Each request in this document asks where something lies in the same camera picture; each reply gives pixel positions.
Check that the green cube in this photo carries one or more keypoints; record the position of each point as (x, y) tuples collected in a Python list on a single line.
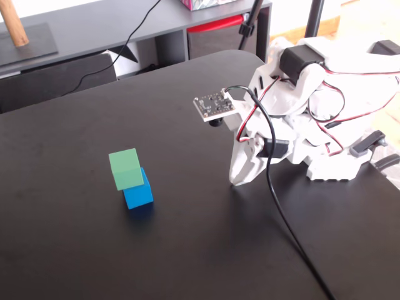
[(126, 168)]

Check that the red flat item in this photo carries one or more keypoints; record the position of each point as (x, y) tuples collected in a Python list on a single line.
[(218, 23)]

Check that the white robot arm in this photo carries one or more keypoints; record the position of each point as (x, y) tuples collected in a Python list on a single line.
[(312, 75)]

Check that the blue cube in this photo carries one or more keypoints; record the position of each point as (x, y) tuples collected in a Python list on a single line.
[(140, 195)]

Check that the dark fabric storage box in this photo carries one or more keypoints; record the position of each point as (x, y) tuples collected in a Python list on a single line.
[(215, 42), (56, 82)]

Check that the black tripod leg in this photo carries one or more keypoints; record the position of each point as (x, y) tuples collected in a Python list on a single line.
[(250, 22)]

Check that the grey shelf unit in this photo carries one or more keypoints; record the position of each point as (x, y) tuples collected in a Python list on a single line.
[(93, 25)]

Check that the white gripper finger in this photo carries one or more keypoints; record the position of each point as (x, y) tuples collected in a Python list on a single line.
[(238, 159), (253, 165)]

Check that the wooden rod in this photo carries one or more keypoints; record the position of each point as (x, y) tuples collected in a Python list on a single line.
[(14, 22)]

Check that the colourful patterned box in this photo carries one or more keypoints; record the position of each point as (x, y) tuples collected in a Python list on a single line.
[(203, 3)]

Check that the black stand pole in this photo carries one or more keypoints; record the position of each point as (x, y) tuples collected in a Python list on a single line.
[(314, 17)]

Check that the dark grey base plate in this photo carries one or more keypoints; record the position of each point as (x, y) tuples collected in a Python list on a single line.
[(34, 43)]

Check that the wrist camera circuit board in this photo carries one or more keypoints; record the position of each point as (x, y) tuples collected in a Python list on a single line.
[(214, 104)]

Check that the grey black table clamp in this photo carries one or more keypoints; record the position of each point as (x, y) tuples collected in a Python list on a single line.
[(387, 162), (367, 145)]

